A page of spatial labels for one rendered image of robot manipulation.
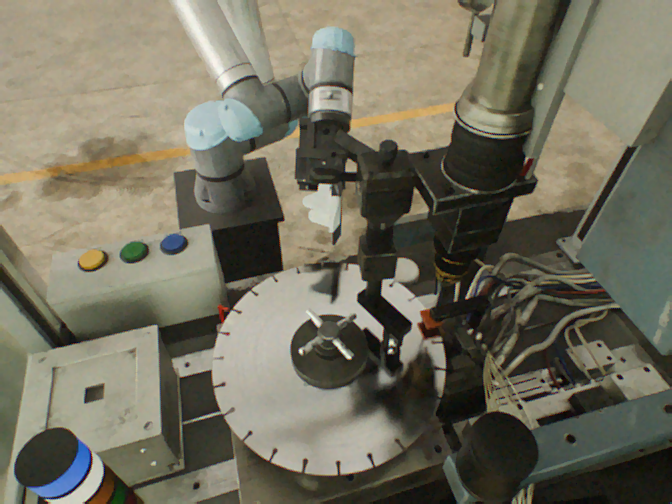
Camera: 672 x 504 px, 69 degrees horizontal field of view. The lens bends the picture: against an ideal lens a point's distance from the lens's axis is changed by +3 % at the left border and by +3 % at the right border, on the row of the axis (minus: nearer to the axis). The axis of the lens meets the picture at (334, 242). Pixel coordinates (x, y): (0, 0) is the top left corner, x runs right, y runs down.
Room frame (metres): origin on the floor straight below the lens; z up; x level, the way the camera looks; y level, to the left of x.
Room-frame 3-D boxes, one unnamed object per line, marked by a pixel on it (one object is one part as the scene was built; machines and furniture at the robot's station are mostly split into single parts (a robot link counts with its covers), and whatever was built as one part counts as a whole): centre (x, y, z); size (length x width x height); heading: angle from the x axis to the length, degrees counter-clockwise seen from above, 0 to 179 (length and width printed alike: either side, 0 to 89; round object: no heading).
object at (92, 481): (0.14, 0.23, 1.11); 0.05 x 0.04 x 0.03; 16
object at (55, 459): (0.14, 0.23, 1.14); 0.05 x 0.04 x 0.03; 16
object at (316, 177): (0.41, -0.02, 1.21); 0.08 x 0.06 x 0.03; 106
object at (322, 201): (0.54, 0.02, 1.06); 0.09 x 0.06 x 0.03; 177
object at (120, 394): (0.31, 0.35, 0.82); 0.18 x 0.18 x 0.15; 16
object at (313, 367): (0.35, 0.01, 0.96); 0.11 x 0.11 x 0.03
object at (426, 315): (0.40, -0.18, 0.95); 0.10 x 0.03 x 0.07; 106
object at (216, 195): (0.91, 0.28, 0.80); 0.15 x 0.15 x 0.10
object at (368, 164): (0.39, -0.05, 1.17); 0.06 x 0.05 x 0.20; 97
